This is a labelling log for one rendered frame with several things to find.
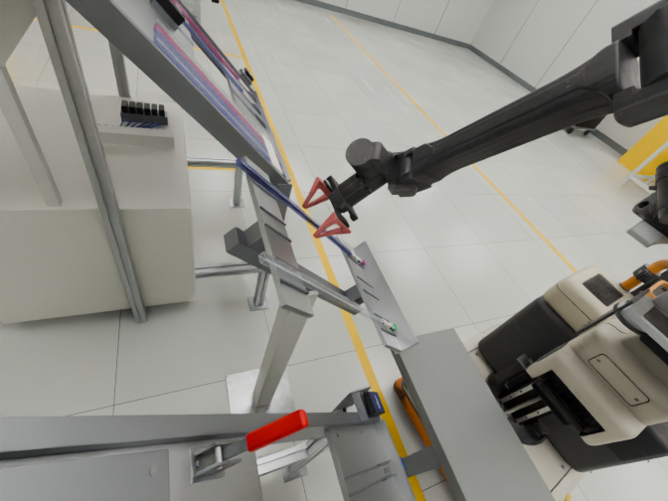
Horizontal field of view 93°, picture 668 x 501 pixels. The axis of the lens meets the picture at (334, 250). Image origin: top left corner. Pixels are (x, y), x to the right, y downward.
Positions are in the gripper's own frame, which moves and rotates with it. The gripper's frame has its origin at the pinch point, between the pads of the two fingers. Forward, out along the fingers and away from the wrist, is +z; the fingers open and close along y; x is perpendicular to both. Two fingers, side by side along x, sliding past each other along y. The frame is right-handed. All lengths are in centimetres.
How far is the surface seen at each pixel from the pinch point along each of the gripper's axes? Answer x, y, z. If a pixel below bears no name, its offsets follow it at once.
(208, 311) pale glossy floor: 46, -35, 81
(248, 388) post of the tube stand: 55, 4, 72
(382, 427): 18.8, 41.3, 8.9
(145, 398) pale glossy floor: 28, -1, 97
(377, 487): 10, 50, 10
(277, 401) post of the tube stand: 63, 12, 65
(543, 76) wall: 525, -475, -397
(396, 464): 19, 48, 9
